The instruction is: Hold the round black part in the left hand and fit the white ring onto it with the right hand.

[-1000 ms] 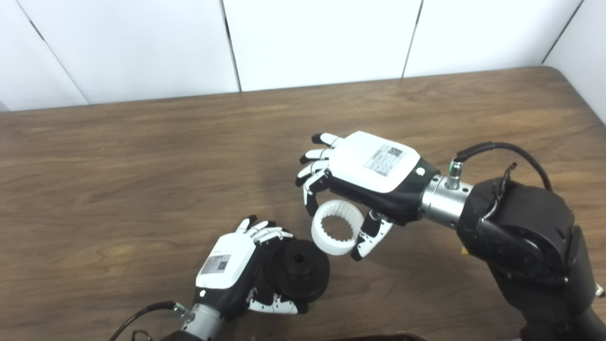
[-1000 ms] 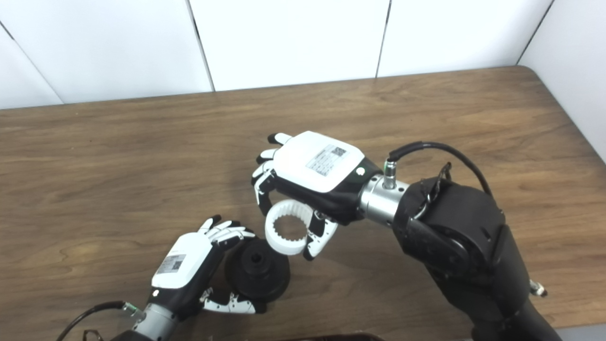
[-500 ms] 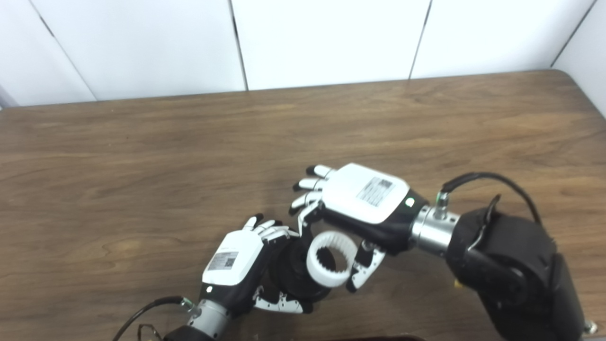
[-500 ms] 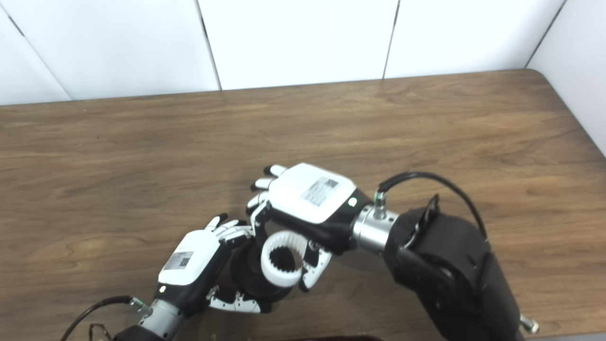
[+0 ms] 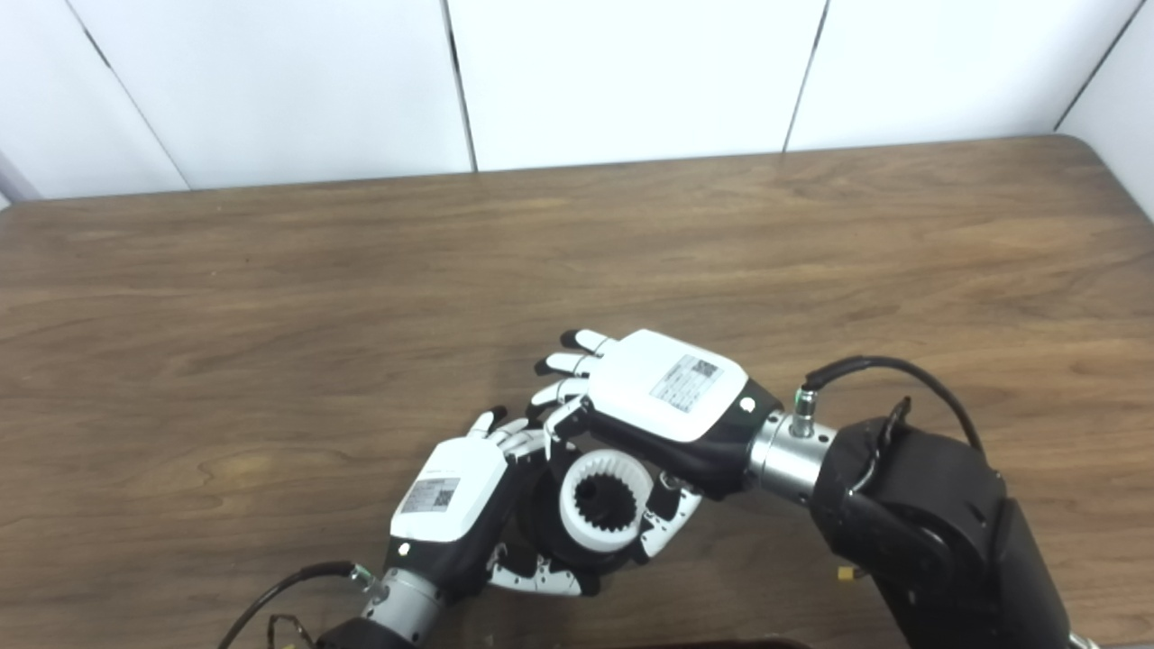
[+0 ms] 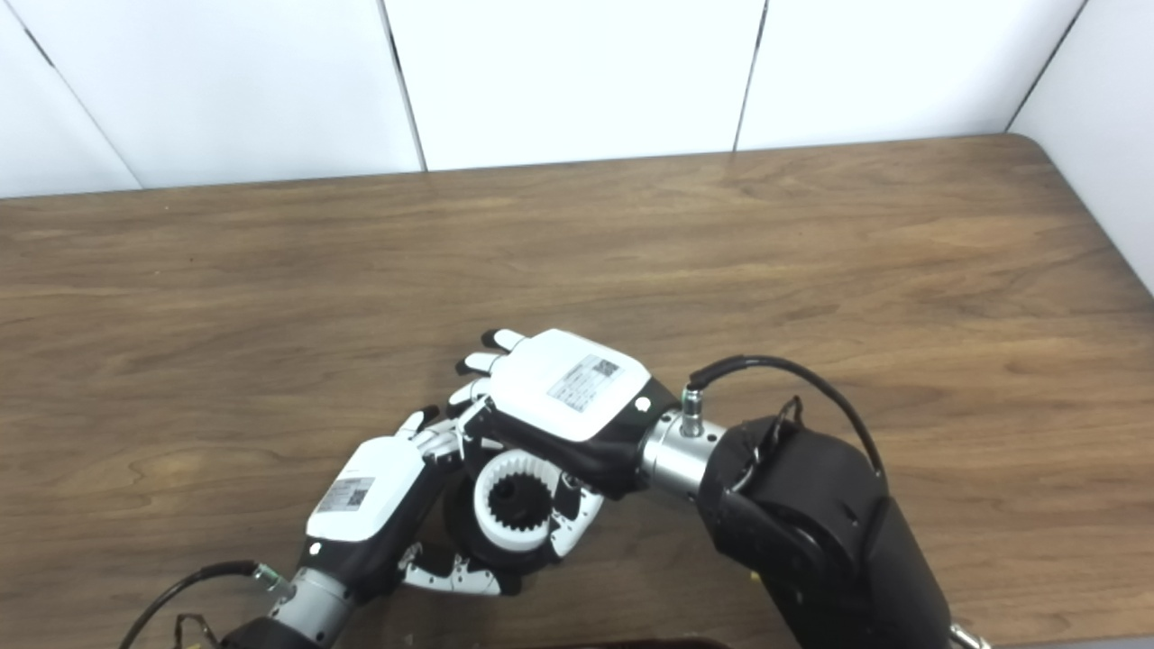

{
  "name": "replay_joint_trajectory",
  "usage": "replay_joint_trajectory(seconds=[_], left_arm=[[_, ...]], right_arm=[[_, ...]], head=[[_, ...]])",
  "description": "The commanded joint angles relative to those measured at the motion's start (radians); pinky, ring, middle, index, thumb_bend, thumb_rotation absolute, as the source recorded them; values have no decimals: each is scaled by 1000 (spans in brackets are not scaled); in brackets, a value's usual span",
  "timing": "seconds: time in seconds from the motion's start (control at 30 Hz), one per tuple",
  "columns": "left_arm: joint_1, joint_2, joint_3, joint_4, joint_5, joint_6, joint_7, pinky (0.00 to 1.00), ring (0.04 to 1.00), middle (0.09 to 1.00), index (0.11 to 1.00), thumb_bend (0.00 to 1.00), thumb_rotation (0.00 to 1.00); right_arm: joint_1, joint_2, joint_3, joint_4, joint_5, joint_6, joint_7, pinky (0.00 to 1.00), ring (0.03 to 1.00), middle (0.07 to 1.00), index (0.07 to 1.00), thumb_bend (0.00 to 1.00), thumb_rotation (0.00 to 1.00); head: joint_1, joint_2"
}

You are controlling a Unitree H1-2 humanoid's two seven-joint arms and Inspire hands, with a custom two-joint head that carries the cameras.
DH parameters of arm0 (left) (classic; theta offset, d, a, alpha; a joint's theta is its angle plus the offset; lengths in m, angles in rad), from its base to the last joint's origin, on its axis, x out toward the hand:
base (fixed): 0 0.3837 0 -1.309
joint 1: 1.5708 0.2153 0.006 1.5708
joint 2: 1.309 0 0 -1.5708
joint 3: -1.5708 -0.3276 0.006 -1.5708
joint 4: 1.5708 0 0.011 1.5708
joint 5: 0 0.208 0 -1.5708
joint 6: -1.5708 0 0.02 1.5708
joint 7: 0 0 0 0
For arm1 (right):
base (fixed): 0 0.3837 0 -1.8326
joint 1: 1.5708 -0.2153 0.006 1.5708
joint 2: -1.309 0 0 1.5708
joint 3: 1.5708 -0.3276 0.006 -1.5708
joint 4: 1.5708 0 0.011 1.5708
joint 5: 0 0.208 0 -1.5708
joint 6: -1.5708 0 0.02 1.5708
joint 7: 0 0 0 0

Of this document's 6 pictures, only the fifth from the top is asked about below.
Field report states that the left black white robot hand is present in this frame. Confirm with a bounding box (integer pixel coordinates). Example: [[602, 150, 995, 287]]
[[388, 407, 600, 603]]

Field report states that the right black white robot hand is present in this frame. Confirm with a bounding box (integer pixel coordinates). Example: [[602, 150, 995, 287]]
[[530, 329, 785, 564]]

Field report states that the right arm thin wire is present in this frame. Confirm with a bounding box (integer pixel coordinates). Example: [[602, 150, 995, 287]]
[[837, 397, 913, 583]]

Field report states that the round black stepped part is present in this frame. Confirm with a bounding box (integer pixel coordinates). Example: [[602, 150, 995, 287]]
[[516, 446, 670, 587]]

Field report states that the gray wall corner post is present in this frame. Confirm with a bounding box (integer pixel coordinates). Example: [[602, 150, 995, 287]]
[[0, 149, 42, 205]]

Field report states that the white toothed ring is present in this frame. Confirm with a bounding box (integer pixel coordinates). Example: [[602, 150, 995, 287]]
[[559, 449, 654, 553]]

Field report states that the left arm thin wire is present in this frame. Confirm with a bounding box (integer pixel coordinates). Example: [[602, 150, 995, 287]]
[[266, 615, 318, 649]]

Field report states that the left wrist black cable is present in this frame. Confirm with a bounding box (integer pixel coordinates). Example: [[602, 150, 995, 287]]
[[216, 561, 376, 649]]

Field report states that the arm thin wire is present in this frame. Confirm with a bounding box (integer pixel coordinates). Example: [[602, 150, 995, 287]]
[[266, 615, 318, 649], [837, 397, 913, 583]]

